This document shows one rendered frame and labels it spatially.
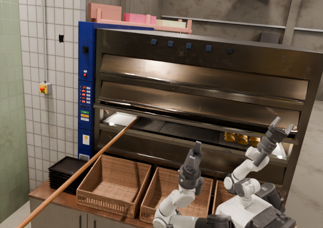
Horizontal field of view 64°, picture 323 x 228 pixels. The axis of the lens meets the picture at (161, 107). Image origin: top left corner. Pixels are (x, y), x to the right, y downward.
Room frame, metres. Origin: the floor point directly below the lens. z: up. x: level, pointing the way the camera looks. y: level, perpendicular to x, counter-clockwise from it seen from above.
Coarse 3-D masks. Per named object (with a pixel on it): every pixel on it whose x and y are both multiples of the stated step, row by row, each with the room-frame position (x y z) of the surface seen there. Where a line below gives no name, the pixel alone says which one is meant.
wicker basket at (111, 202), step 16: (112, 160) 2.38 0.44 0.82; (128, 160) 2.35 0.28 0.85; (96, 176) 2.32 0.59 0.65; (112, 176) 2.33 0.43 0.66; (128, 176) 2.31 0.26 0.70; (80, 192) 1.96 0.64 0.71; (96, 192) 2.14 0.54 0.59; (112, 192) 2.17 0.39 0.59; (128, 192) 2.19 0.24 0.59; (144, 192) 2.14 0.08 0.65; (96, 208) 1.92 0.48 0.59; (112, 208) 1.90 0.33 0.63; (128, 208) 1.87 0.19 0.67
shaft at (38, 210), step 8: (136, 120) 2.59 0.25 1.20; (128, 128) 2.37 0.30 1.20; (120, 136) 2.18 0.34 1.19; (80, 168) 1.55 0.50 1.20; (72, 176) 1.46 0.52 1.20; (64, 184) 1.36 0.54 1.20; (56, 192) 1.28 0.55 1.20; (48, 200) 1.21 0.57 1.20; (40, 208) 1.14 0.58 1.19; (32, 216) 1.08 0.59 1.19; (24, 224) 1.03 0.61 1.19
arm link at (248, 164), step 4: (248, 160) 1.43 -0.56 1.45; (268, 160) 1.35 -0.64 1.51; (244, 164) 1.41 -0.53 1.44; (248, 164) 1.41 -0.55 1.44; (252, 164) 1.42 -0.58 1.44; (264, 164) 1.34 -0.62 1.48; (248, 168) 1.39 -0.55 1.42; (252, 168) 1.38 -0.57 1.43; (256, 168) 1.37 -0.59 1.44; (260, 168) 1.36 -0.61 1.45
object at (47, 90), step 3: (39, 84) 2.54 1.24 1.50; (42, 84) 2.53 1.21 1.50; (45, 84) 2.53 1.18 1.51; (48, 84) 2.54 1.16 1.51; (39, 87) 2.54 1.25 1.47; (48, 87) 2.54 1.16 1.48; (39, 90) 2.54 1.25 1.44; (45, 90) 2.53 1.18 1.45; (48, 90) 2.54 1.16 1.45; (51, 90) 2.59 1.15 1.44; (45, 93) 2.53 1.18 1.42; (48, 93) 2.54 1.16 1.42
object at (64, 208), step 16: (32, 192) 2.06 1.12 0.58; (48, 192) 2.08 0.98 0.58; (64, 192) 2.11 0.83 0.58; (32, 208) 2.03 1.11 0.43; (48, 208) 1.99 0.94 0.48; (64, 208) 1.95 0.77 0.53; (80, 208) 1.91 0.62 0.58; (32, 224) 2.03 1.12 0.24; (48, 224) 1.99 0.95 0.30; (64, 224) 1.95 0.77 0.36; (80, 224) 1.91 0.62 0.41; (96, 224) 1.87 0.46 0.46; (112, 224) 1.84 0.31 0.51; (128, 224) 1.80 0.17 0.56; (144, 224) 1.80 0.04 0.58
